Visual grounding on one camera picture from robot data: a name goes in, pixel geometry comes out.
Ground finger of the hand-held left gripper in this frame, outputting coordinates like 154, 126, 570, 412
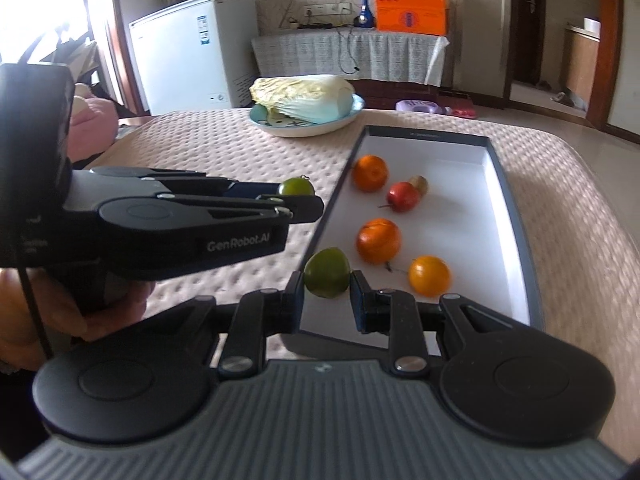
170, 194, 325, 224
150, 173, 282, 197

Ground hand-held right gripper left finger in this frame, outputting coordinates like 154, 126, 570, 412
150, 271, 306, 374

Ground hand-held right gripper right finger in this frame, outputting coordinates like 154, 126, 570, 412
350, 270, 543, 376

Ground small green fruit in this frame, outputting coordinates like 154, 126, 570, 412
278, 176, 316, 198

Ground green lime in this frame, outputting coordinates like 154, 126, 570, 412
303, 246, 352, 300

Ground orange tangerine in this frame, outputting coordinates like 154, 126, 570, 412
356, 218, 402, 266
351, 154, 390, 192

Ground round yellow-orange orange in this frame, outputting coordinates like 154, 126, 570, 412
408, 255, 452, 297

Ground red apple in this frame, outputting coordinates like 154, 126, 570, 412
386, 181, 421, 213

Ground grey shallow box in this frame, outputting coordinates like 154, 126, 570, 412
280, 125, 545, 358

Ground person's left hand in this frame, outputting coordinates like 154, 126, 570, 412
0, 267, 157, 372

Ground blue rimmed white plate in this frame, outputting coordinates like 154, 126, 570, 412
249, 92, 366, 138

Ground napa cabbage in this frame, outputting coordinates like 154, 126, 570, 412
249, 74, 356, 125

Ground pink plush toy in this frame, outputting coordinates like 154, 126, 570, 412
67, 82, 120, 162

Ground white chest freezer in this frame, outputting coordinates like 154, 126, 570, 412
129, 0, 258, 113

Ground dark wooden tv cabinet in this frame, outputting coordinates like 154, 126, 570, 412
345, 77, 442, 111

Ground white wood-print cloth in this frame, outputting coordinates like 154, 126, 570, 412
251, 27, 448, 87

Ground blue glass bottle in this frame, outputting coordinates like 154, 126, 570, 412
354, 0, 375, 30

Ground orange cardboard box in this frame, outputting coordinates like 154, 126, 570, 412
370, 0, 449, 37

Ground grey shoes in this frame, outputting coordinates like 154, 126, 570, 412
550, 89, 589, 112

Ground dark wooden door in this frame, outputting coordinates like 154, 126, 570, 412
510, 0, 547, 87

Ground brown wooden cabinet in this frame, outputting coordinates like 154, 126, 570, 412
562, 27, 601, 104

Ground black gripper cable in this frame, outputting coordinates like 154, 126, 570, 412
17, 260, 54, 361

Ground black hanging cable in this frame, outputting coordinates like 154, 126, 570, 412
337, 27, 362, 75

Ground white wall socket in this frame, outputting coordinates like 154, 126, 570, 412
304, 3, 352, 16

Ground brown wooden door frame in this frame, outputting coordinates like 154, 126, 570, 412
585, 0, 625, 132

